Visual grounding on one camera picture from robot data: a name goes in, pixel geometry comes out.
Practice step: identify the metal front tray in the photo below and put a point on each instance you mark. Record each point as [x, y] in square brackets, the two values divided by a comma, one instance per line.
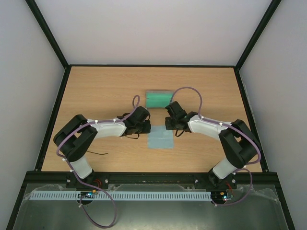
[246, 209]

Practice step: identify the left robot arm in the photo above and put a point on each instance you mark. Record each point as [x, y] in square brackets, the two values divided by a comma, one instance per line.
[75, 138]

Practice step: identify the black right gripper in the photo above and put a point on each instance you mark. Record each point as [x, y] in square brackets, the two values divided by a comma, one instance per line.
[169, 123]

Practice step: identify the light blue slotted cable duct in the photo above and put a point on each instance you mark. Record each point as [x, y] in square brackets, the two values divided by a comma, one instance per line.
[121, 196]

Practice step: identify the black enclosure frame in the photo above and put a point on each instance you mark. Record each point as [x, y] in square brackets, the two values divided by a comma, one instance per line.
[36, 12]

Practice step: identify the grey leather glasses case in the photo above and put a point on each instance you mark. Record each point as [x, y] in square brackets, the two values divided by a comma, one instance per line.
[156, 99]

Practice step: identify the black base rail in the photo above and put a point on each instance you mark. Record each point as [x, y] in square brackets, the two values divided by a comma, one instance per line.
[106, 179]

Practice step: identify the blue cleaning cloth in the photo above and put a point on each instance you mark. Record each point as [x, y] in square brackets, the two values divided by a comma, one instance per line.
[160, 138]

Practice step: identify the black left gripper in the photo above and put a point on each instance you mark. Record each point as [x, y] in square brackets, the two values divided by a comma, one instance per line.
[147, 128]

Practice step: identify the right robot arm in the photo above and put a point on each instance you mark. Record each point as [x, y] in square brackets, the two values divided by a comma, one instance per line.
[239, 144]

